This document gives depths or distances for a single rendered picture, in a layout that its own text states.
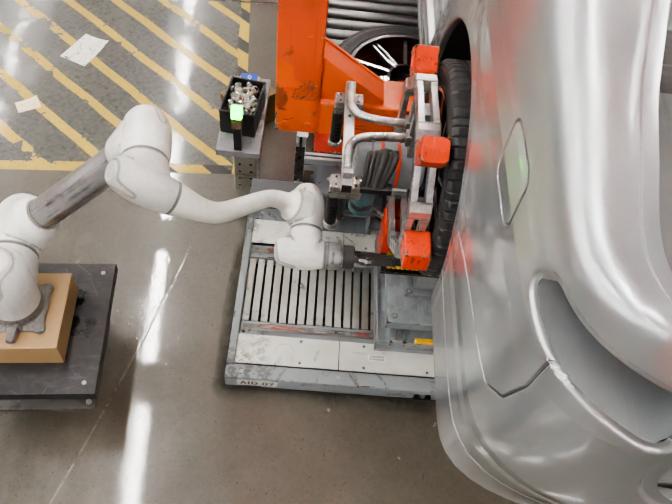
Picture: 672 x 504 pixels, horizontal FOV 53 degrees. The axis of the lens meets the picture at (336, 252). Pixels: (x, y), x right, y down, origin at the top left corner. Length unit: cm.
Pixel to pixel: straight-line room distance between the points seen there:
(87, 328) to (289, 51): 116
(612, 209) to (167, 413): 189
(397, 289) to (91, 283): 111
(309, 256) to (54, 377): 92
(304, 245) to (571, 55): 111
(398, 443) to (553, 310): 148
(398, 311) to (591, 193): 155
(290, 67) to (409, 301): 95
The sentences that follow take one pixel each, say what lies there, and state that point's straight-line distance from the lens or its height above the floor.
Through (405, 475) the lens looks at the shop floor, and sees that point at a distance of 253.
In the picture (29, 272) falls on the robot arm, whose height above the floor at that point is 60.
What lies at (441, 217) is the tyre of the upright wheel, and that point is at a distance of 184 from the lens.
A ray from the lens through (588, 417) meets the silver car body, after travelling 117.
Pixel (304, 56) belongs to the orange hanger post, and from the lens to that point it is 238.
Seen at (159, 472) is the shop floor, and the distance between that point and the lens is 251.
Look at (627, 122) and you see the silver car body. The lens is 114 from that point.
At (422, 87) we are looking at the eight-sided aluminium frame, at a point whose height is 112.
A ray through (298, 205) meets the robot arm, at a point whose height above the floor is 74.
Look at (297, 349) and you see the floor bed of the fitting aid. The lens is 258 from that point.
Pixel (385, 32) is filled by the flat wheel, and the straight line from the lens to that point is 316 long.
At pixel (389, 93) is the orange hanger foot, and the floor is 68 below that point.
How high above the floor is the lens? 238
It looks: 55 degrees down
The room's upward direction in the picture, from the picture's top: 9 degrees clockwise
